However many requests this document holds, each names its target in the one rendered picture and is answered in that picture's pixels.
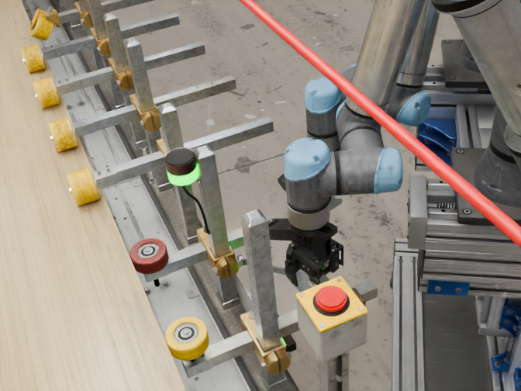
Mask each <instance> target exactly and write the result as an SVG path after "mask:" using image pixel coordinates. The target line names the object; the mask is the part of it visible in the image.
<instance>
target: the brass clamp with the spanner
mask: <svg viewBox="0 0 521 391"><path fill-rule="evenodd" d="M196 232H197V236H198V242H199V243H201V242H202V243H203V245H204V247H205V249H206V252H207V256H208V262H209V264H210V265H211V267H212V270H213V273H214V274H215V275H216V276H219V277H220V278H221V279H229V277H230V278H232V277H233V276H234V275H235V274H236V273H237V272H238V271H239V268H240V266H239V264H238V263H237V261H236V258H235V253H234V252H233V249H232V248H231V247H230V246H229V249H230V253H227V254H224V255H221V256H219V257H217V258H216V257H215V255H214V254H213V253H212V250H211V248H210V246H209V238H208V234H207V233H206V232H204V227H203V228H200V229H197V230H196Z"/></svg>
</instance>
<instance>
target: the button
mask: <svg viewBox="0 0 521 391"><path fill-rule="evenodd" d="M346 303H347V295H346V293H345V292H344V291H343V290H342V289H341V288H339V287H337V286H332V285H330V286H325V287H323V288H321V289H320V290H319V291H318V292H317V293H316V304H317V306H318V307H319V308H320V309H321V310H324V311H326V312H336V311H339V310H341V309H343V308H344V307H345V305H346Z"/></svg>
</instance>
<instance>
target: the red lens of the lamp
mask: <svg viewBox="0 0 521 391"><path fill-rule="evenodd" d="M187 149H189V148H187ZM189 150H191V149H189ZM191 151H192V152H193V153H194V158H192V160H191V161H190V162H188V163H187V164H183V165H178V166H176V165H170V164H168V163H167V161H165V160H166V156H167V154H168V153H169V152H171V151H169V152H168V153H167V154H166V155H165V157H164V162H165V165H166V169H167V172H169V173H170V174H172V175H186V174H188V173H190V172H192V171H194V170H195V168H196V166H197V161H196V157H195V152H194V151H193V150H191Z"/></svg>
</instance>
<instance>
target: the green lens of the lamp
mask: <svg viewBox="0 0 521 391"><path fill-rule="evenodd" d="M167 176H168V179H169V181H170V183H172V184H174V185H189V184H191V183H193V182H194V181H195V180H196V179H197V178H198V166H196V168H195V170H194V171H193V172H192V173H190V174H188V175H183V176H175V175H171V174H170V173H169V172H167Z"/></svg>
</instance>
